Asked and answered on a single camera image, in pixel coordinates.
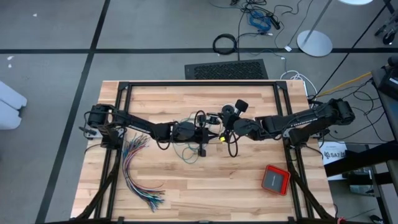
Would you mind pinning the dark metal table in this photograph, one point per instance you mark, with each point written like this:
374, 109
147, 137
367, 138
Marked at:
357, 163

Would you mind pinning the red tray with grey insert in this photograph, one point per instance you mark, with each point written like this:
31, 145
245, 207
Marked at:
275, 180

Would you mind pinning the white printed paper sign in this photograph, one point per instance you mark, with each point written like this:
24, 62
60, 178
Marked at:
334, 155

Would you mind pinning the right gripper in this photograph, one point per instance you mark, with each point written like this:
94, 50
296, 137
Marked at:
245, 127

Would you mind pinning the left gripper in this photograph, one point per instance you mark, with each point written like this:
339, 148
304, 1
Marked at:
186, 132

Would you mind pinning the grey round stand base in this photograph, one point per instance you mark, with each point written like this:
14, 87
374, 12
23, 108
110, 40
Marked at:
314, 45

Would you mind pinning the black power adapter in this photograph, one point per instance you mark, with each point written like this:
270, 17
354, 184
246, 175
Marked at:
275, 22

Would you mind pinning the black wheeled chair base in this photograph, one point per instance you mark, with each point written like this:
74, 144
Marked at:
388, 37

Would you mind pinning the grey stand pole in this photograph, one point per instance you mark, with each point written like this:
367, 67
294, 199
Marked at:
321, 18

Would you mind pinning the white round lamp head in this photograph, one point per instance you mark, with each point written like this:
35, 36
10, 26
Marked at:
356, 2

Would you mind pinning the thin black pole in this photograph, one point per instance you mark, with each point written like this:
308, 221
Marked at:
351, 47

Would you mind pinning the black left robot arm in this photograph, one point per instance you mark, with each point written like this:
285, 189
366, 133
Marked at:
136, 119

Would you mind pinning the black electronic device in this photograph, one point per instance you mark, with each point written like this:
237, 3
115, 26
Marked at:
388, 84

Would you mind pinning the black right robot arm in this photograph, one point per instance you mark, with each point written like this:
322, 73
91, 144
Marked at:
298, 119

